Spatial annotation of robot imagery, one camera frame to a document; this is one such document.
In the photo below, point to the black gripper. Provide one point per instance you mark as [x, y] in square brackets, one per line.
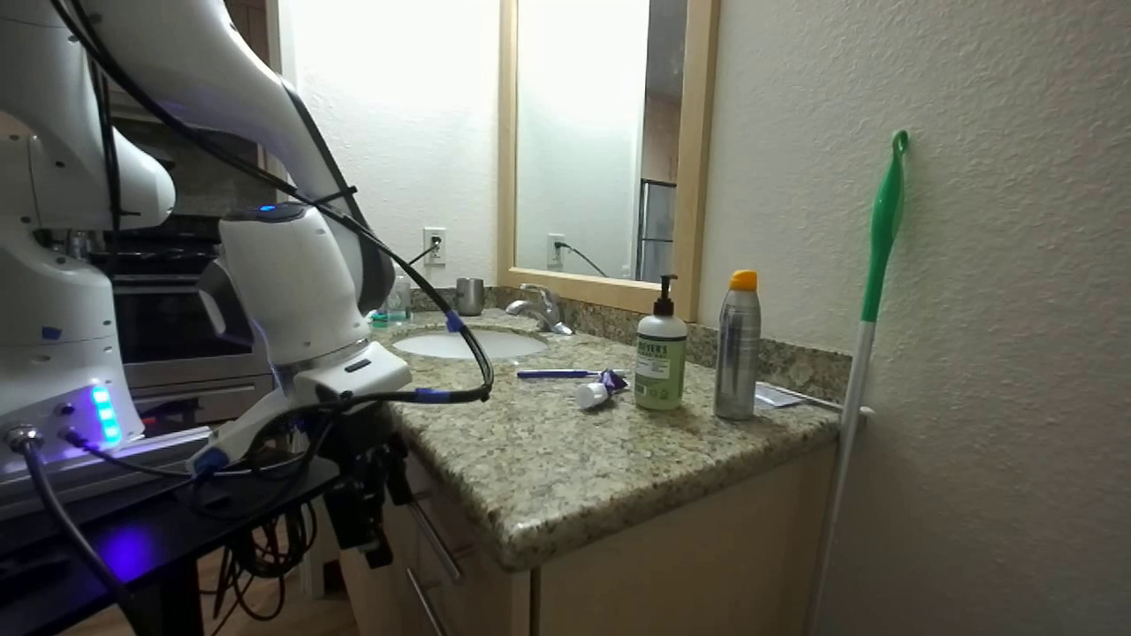
[357, 500]

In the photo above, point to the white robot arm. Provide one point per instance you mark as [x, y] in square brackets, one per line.
[270, 269]

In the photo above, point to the green toothpaste tube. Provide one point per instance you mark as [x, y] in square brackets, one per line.
[389, 320]

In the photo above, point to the white oval sink basin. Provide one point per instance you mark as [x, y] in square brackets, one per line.
[466, 342]

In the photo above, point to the black robot table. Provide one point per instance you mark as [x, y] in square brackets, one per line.
[152, 540]

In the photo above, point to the blue toothbrush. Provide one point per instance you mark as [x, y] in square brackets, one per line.
[554, 374]

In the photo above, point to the silver metal cup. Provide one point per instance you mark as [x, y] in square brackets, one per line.
[473, 299]

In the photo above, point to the black equipment rack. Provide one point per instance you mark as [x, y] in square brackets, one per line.
[180, 329]

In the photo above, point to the chrome sink faucet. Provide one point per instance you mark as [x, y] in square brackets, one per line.
[539, 308]

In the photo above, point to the silver blue razor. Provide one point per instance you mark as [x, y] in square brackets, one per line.
[605, 389]

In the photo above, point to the green label soap pump bottle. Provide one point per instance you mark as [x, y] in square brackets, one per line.
[661, 357]

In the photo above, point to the wooden vanity cabinet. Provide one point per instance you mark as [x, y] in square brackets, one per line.
[694, 551]

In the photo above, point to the silver spray can orange cap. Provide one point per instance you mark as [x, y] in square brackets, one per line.
[737, 354]

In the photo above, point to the wood framed mirror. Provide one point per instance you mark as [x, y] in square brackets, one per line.
[584, 143]

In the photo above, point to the flat grey packet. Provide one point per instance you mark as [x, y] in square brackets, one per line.
[784, 395]

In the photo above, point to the white wall outlet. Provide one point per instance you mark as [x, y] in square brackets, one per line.
[436, 245]

